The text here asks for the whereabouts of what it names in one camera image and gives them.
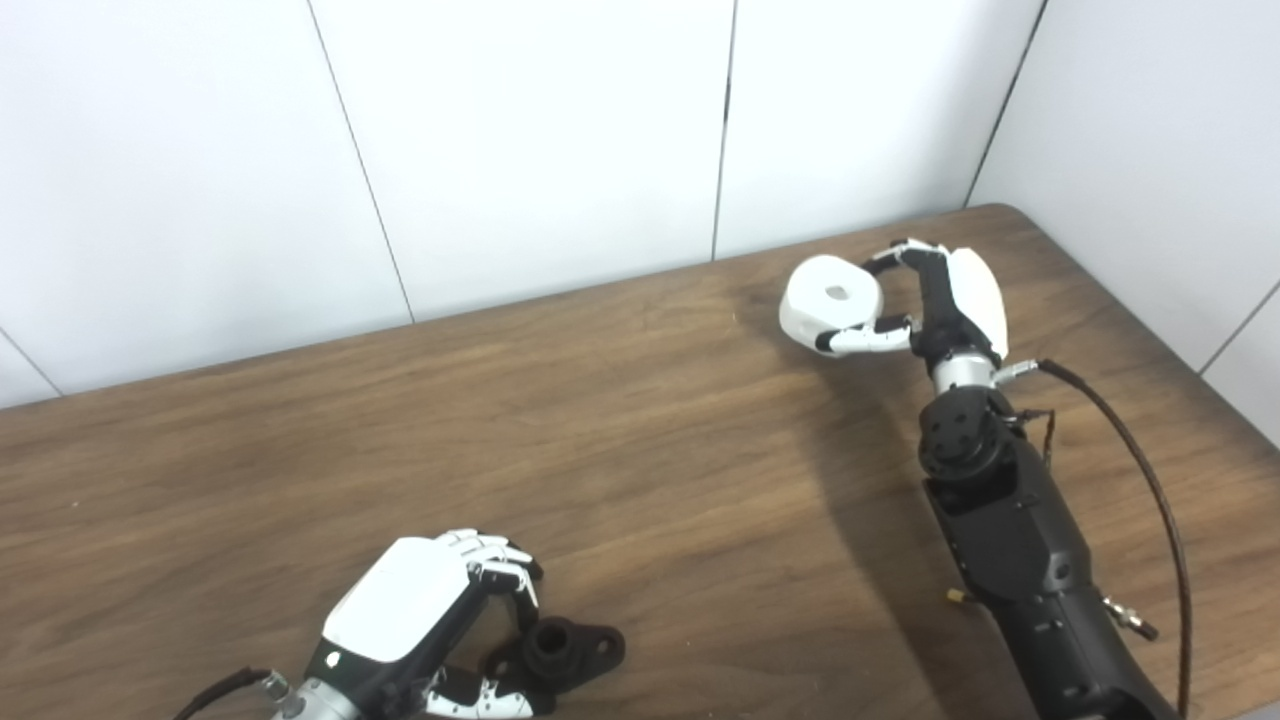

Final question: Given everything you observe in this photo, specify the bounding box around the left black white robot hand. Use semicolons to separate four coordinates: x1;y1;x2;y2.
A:
303;528;546;720

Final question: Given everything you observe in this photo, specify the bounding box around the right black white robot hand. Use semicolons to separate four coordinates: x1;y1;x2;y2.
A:
815;238;1009;366

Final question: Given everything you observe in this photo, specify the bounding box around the round white piece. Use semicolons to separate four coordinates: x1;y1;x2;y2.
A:
779;255;885;349

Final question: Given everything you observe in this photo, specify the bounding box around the black flanged holder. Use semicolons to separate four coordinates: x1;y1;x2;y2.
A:
483;617;627;701

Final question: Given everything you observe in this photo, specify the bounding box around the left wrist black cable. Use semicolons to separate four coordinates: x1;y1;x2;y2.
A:
170;667;291;720

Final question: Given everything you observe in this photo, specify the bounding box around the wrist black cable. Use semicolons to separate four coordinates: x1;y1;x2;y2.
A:
995;358;1193;720
170;667;291;720

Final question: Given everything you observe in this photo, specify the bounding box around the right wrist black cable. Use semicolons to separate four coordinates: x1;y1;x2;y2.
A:
995;358;1193;720

